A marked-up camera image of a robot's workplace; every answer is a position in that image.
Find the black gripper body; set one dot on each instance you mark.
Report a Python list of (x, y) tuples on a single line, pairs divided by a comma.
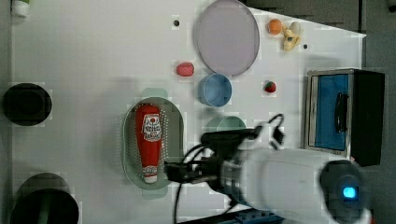
[(193, 172)]

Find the red ketchup bottle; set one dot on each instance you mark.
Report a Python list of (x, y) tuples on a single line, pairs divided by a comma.
[(148, 132)]

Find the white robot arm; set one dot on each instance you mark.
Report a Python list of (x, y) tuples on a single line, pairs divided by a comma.
[(299, 185)]

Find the green oval strainer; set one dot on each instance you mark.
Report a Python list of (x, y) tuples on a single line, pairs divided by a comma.
[(172, 149)]

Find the green plastic cup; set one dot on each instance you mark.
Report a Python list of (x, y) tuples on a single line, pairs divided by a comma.
[(227, 123)]

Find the blue plastic cup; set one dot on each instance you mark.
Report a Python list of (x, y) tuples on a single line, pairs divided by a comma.
[(215, 90)]

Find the light red toy strawberry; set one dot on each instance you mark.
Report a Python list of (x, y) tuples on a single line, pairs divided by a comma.
[(185, 69)]

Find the dark red toy strawberry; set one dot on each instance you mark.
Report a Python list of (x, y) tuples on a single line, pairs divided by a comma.
[(270, 87)]

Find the large grey round plate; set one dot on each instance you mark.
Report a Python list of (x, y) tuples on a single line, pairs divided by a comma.
[(228, 37)]

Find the silver toaster oven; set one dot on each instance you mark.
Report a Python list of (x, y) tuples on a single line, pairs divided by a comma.
[(344, 111)]

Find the orange toy fruit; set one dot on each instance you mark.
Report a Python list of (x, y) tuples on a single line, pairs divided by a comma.
[(274, 27)]

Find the peeled toy banana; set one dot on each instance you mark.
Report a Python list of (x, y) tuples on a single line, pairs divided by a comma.
[(292, 36)]

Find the green white bottle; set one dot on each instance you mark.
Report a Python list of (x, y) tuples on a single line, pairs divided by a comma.
[(20, 8)]

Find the black round mount lower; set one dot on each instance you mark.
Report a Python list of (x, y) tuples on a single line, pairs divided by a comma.
[(45, 199)]

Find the black round mount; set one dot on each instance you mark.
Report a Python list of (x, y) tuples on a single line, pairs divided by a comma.
[(26, 104), (45, 199)]

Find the black round mount upper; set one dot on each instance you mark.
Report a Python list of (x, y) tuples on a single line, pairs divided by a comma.
[(26, 104)]

